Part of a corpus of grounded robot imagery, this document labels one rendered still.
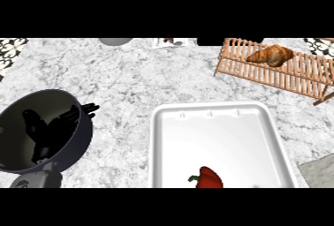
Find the small printed white packet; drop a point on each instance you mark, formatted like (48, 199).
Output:
(170, 42)

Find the grey round object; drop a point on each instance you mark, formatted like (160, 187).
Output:
(116, 41)

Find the wooden slatted tiered shelf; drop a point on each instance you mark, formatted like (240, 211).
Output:
(300, 76)

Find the brown croissant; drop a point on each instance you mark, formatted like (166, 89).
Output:
(272, 55)

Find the dark round bowl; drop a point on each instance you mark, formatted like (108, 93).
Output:
(77, 147)

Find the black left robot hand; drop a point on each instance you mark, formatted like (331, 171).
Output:
(49, 137)

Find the red bell pepper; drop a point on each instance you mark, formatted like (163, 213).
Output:
(209, 179)

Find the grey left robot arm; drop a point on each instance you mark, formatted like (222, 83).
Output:
(36, 179)

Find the white rectangular tray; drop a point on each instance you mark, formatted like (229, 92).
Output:
(218, 138)

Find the grey stone slab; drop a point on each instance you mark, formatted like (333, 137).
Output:
(320, 173)

